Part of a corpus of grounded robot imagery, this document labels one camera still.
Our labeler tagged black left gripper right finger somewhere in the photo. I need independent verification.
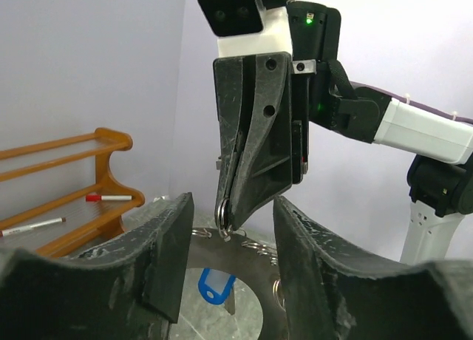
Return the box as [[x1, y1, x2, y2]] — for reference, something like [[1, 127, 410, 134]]
[[273, 197, 472, 339]]

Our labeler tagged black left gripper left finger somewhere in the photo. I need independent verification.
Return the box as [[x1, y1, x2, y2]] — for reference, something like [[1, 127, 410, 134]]
[[1, 193, 194, 339]]

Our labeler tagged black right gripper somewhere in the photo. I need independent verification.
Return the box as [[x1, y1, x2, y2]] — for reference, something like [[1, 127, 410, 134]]
[[214, 52, 329, 225]]

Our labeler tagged large keyring with small rings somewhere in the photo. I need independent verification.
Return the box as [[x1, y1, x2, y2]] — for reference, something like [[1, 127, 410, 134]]
[[172, 210, 288, 339]]

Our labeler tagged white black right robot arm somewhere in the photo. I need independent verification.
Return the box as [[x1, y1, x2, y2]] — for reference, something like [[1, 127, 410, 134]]
[[204, 0, 472, 265]]

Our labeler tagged red capped white marker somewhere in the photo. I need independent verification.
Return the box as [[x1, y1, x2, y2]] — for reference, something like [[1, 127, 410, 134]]
[[85, 194, 133, 203]]

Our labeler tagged brown wooden shelf rack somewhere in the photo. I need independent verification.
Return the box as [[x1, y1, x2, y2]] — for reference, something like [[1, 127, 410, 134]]
[[1, 128, 145, 257]]

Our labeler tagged red capped thin marker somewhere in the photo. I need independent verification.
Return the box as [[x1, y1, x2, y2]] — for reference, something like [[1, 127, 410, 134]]
[[1, 217, 67, 237]]

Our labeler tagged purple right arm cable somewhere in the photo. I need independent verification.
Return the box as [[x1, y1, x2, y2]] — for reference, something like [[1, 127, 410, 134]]
[[349, 80, 473, 125]]

